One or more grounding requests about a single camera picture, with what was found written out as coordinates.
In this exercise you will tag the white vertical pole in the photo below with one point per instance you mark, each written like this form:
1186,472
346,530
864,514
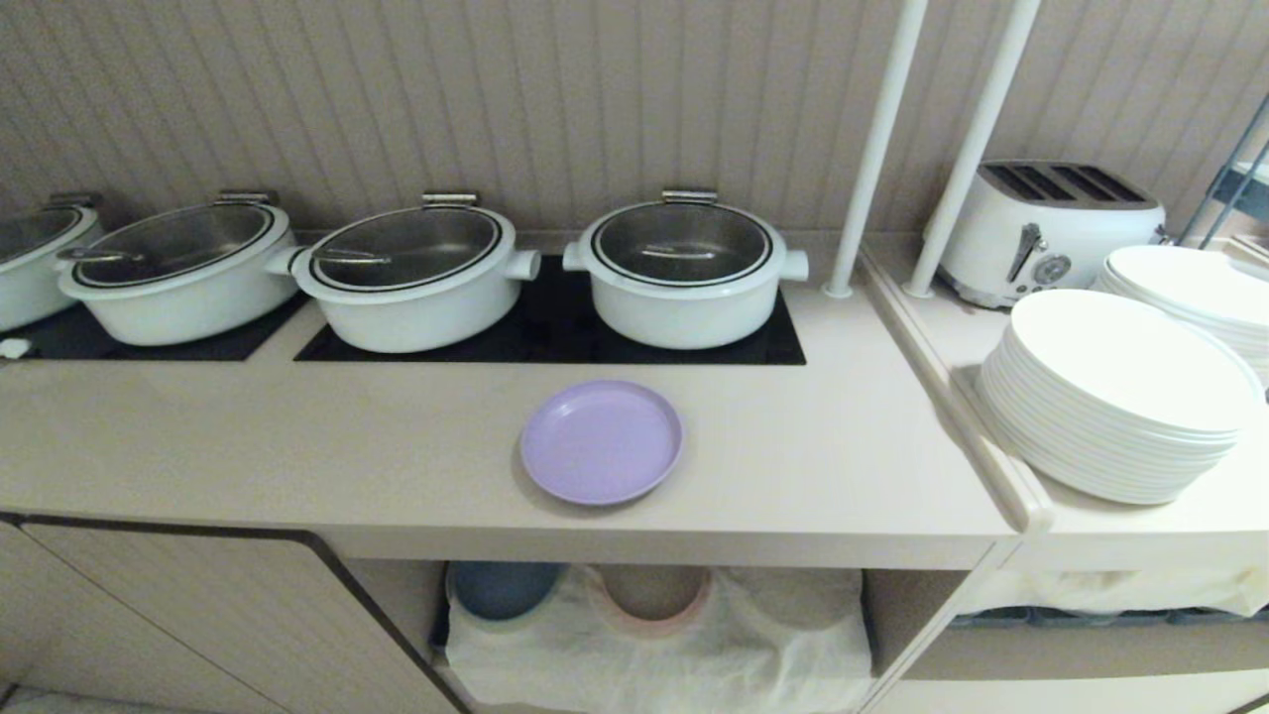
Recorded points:
877,149
967,159

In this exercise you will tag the purple plastic plate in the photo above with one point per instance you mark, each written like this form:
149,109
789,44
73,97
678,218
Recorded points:
601,442

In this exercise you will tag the white toaster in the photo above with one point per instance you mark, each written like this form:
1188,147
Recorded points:
1041,238

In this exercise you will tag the black induction cooktop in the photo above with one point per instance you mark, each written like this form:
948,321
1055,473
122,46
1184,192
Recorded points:
119,342
555,332

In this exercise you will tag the white pot with glass lid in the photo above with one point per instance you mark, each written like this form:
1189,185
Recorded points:
411,283
25,263
178,278
684,278

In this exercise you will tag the pink bowl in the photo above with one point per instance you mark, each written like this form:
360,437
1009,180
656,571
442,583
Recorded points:
654,595

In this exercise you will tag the white cloth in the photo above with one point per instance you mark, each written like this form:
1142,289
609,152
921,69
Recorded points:
1120,590
674,654

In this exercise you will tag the blue bowl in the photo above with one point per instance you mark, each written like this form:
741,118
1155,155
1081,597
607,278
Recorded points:
501,587

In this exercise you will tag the beige cabinet door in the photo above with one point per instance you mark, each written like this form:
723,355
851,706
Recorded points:
198,635

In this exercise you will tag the stack of white plates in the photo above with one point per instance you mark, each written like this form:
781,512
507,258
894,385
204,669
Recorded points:
1205,288
1115,397

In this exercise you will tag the metal rack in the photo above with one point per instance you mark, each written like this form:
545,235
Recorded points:
1234,188

